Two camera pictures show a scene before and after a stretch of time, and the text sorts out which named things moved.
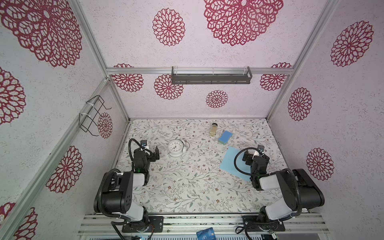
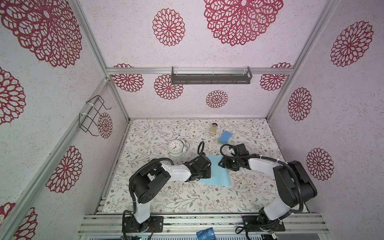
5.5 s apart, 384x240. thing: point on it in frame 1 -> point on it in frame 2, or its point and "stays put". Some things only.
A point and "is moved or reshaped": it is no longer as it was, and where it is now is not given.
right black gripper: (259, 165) -> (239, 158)
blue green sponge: (224, 137) stays put
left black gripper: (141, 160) -> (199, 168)
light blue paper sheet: (228, 163) is moved or reshaped
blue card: (208, 234) stays put
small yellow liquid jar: (213, 129) stays put
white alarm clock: (176, 148) stays put
